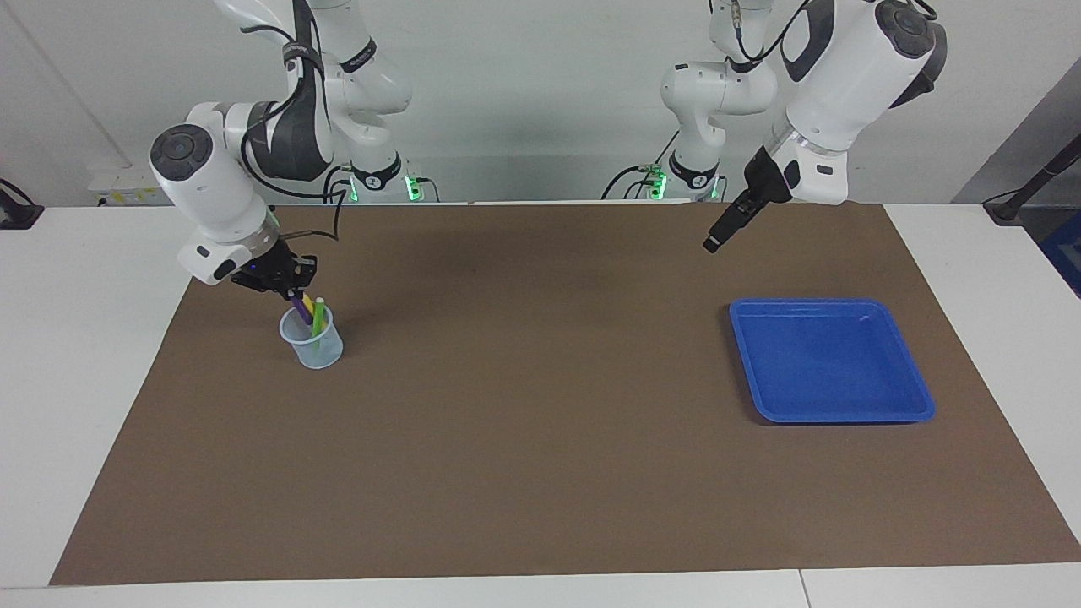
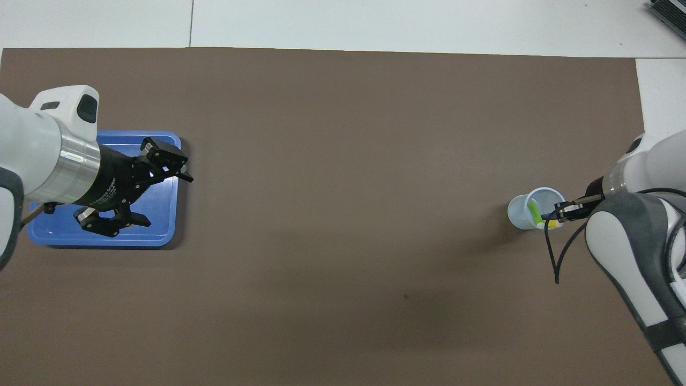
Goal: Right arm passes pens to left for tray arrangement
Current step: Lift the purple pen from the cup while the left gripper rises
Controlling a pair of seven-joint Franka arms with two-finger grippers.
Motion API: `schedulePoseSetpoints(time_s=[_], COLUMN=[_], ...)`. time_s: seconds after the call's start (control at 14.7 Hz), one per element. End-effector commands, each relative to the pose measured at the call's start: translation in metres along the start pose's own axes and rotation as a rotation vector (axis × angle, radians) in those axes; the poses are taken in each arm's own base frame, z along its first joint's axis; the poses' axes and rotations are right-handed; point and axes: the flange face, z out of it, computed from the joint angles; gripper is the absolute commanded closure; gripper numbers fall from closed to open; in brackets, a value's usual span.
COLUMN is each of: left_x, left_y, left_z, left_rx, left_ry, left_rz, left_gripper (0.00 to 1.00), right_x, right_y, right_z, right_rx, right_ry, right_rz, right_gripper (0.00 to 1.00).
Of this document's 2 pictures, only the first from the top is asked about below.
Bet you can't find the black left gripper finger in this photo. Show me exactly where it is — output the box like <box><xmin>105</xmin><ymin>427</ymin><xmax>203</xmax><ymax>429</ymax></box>
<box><xmin>714</xmin><ymin>201</ymin><xmax>758</xmax><ymax>253</ymax></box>
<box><xmin>703</xmin><ymin>201</ymin><xmax>745</xmax><ymax>252</ymax></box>

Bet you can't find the blue plastic tray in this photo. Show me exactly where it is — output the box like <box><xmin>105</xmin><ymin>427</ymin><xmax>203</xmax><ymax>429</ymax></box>
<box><xmin>729</xmin><ymin>297</ymin><xmax>937</xmax><ymax>424</ymax></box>

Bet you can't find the clear plastic cup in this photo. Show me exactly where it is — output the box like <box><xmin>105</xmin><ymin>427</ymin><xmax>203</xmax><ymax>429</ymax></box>
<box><xmin>280</xmin><ymin>304</ymin><xmax>345</xmax><ymax>370</ymax></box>

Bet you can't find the brown table mat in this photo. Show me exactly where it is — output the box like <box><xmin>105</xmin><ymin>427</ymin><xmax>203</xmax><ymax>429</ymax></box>
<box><xmin>49</xmin><ymin>203</ymin><xmax>1081</xmax><ymax>586</ymax></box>

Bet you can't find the blue crate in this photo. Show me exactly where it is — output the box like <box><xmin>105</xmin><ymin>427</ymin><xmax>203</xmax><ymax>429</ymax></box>
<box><xmin>1040</xmin><ymin>211</ymin><xmax>1081</xmax><ymax>298</ymax></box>

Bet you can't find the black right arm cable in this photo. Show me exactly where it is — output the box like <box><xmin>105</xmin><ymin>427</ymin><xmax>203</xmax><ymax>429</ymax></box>
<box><xmin>239</xmin><ymin>0</ymin><xmax>356</xmax><ymax>244</ymax></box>

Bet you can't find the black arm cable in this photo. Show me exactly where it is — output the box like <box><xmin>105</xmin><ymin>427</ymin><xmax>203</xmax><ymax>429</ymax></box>
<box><xmin>726</xmin><ymin>0</ymin><xmax>845</xmax><ymax>67</ymax></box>
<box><xmin>239</xmin><ymin>0</ymin><xmax>356</xmax><ymax>244</ymax></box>

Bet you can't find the black base cable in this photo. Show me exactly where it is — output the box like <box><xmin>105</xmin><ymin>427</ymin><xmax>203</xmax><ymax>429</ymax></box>
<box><xmin>601</xmin><ymin>131</ymin><xmax>681</xmax><ymax>201</ymax></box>

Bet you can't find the white wall socket box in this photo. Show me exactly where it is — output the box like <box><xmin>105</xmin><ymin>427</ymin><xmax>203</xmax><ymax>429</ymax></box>
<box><xmin>87</xmin><ymin>163</ymin><xmax>182</xmax><ymax>206</ymax></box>

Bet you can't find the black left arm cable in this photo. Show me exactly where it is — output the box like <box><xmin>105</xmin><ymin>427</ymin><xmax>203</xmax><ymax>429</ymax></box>
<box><xmin>726</xmin><ymin>0</ymin><xmax>845</xmax><ymax>67</ymax></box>

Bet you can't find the black clamp mount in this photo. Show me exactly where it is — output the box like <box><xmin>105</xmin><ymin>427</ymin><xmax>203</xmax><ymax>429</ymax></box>
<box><xmin>0</xmin><ymin>179</ymin><xmax>45</xmax><ymax>231</ymax></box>

